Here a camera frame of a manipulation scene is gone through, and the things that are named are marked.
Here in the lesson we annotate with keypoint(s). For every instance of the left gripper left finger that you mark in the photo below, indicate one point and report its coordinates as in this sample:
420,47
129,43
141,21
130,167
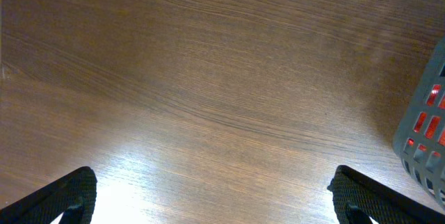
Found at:
72,197

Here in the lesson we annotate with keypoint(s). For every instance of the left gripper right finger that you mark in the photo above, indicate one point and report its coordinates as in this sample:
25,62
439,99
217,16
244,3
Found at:
360,199

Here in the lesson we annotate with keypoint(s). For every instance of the grey plastic shopping basket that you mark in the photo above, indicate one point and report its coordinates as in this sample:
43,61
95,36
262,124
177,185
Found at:
430,173

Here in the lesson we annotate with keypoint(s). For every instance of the orange pasta package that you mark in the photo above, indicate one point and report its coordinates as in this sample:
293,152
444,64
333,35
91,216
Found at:
426,132

